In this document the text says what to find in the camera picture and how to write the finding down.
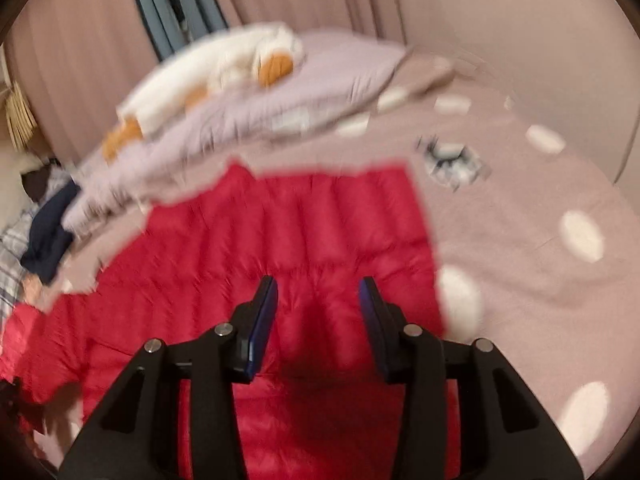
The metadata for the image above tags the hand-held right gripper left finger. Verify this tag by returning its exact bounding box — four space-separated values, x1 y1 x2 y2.
59 275 279 480

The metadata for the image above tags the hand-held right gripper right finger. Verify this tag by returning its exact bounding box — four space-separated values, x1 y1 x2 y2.
358 276 583 480

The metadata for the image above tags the red down jacket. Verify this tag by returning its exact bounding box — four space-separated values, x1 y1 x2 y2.
0 160 463 480

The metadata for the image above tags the pink polka dot bed sheet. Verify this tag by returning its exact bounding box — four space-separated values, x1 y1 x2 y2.
45 47 640 480

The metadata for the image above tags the black and white sheet print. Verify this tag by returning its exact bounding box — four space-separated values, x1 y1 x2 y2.
415 135 493 193

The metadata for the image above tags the lilac pillow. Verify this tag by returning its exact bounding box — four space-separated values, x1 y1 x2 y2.
62 30 416 233

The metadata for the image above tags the dark navy garment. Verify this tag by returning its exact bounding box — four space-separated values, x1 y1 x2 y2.
21 180 83 283

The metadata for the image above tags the plaid cloth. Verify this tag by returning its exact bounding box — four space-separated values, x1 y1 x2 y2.
0 210 38 321

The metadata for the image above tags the white and orange plush toy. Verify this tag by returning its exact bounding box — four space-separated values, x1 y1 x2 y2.
102 22 306 161

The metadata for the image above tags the straw broom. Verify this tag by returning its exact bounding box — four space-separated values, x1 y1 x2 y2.
0 80 38 151

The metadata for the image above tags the blue-grey window frame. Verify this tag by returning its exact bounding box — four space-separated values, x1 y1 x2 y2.
125 0 231 61

